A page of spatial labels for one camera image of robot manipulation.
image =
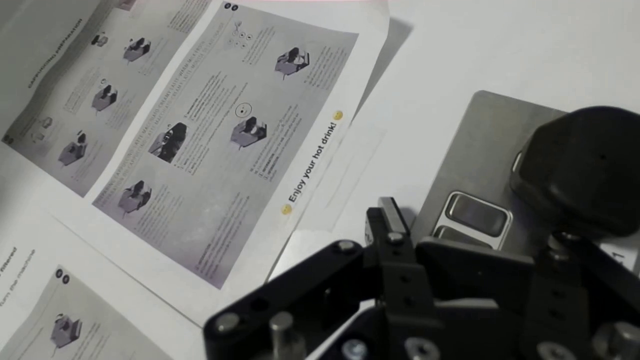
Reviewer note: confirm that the black rocker switch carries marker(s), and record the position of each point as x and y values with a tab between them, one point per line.
457	234
477	212

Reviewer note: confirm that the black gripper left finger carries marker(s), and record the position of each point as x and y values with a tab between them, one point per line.
400	280

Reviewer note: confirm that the printed instruction sheet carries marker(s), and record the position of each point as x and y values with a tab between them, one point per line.
80	80
232	133
67	320

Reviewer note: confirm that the black wall plug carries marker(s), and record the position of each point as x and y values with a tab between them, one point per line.
587	167

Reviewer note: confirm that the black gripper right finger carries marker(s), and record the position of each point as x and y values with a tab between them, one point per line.
566	301

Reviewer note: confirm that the steel double socket plate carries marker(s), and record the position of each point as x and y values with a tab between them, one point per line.
480	147

